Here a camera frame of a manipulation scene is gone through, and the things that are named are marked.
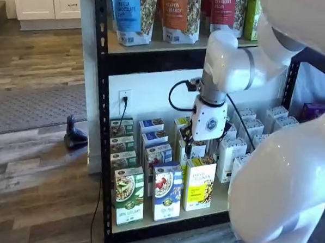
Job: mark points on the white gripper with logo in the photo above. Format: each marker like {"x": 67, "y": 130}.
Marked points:
{"x": 208, "y": 124}

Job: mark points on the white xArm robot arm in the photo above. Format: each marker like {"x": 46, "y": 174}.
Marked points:
{"x": 284, "y": 187}

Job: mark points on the white and yellow granola box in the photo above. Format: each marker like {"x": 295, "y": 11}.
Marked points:
{"x": 200, "y": 183}
{"x": 196, "y": 150}
{"x": 178, "y": 123}

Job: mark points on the grey floor mat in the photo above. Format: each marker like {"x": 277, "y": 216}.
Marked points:
{"x": 37, "y": 109}

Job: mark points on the black metal shelving rack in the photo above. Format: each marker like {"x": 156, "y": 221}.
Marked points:
{"x": 101, "y": 69}

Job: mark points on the blue granola bag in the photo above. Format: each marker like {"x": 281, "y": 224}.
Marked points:
{"x": 130, "y": 16}

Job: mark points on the white kitchen cabinet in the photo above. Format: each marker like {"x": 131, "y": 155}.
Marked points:
{"x": 38, "y": 0}

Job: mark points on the blue white flax oatmeal box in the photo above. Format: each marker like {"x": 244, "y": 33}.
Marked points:
{"x": 158, "y": 154}
{"x": 151, "y": 125}
{"x": 154, "y": 138}
{"x": 166, "y": 192}

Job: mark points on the dark blue floor figurine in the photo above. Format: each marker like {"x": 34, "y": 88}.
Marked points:
{"x": 73, "y": 138}

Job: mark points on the white carton box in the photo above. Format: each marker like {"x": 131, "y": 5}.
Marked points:
{"x": 286, "y": 122}
{"x": 246, "y": 113}
{"x": 231, "y": 129}
{"x": 253, "y": 126}
{"x": 261, "y": 139}
{"x": 240, "y": 163}
{"x": 277, "y": 112}
{"x": 231, "y": 157}

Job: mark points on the red granola bag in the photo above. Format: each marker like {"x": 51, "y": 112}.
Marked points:
{"x": 224, "y": 13}

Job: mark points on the orange granola bag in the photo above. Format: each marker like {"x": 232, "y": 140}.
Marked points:
{"x": 178, "y": 19}

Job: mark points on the purple box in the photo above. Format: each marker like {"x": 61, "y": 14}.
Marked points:
{"x": 314, "y": 111}

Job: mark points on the white wall outlet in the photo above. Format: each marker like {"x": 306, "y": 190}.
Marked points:
{"x": 128, "y": 93}

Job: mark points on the lime green package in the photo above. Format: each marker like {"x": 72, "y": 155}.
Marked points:
{"x": 252, "y": 17}

